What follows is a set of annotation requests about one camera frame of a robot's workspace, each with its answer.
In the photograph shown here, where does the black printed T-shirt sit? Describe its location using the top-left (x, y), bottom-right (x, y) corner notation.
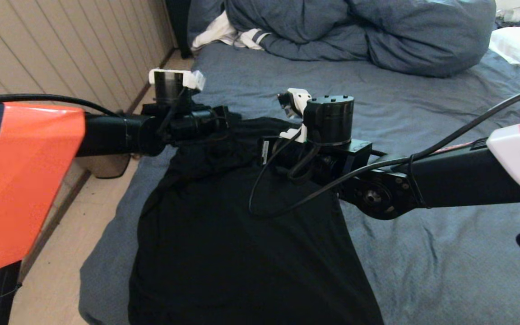
top-left (128, 116), bottom-right (385, 325)

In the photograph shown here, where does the orange robot shoulder cover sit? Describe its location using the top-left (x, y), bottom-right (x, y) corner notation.
top-left (0, 102), bottom-right (86, 281)

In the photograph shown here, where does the white left wrist joint cover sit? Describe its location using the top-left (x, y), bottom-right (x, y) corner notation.
top-left (149, 69), bottom-right (195, 90)

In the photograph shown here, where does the white striped garment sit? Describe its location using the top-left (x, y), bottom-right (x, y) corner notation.
top-left (191, 11), bottom-right (272, 52)

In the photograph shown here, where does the black bedside furniture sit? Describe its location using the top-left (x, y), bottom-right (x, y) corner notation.
top-left (165, 0), bottom-right (194, 59)

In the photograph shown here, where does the brown trash bin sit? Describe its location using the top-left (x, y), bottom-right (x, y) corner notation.
top-left (76, 153), bottom-right (131, 179)

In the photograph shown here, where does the blue bunched duvet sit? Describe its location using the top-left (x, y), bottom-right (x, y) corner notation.
top-left (188, 0), bottom-right (497, 78)

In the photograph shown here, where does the blue bed sheet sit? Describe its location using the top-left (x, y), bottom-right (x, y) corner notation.
top-left (79, 43), bottom-right (520, 325)

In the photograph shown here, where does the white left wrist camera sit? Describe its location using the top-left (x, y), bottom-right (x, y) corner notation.
top-left (190, 70), bottom-right (207, 92)

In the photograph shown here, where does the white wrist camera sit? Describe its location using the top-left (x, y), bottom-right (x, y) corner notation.
top-left (190, 70), bottom-right (207, 92)
top-left (277, 88), bottom-right (313, 143)

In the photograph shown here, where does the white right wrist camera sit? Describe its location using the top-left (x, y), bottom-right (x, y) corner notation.
top-left (277, 88), bottom-right (313, 143)

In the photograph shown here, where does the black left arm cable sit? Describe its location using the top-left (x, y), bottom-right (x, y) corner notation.
top-left (0, 93), bottom-right (123, 118)

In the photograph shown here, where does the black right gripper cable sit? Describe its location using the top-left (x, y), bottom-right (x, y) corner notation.
top-left (248, 84), bottom-right (520, 218)

